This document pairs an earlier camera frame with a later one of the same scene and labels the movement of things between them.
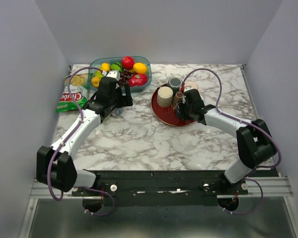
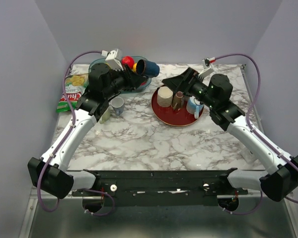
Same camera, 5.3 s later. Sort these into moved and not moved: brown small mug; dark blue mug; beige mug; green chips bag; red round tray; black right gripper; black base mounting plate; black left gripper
Moved: black left gripper; black right gripper; dark blue mug
Not moved: green chips bag; brown small mug; red round tray; beige mug; black base mounting plate
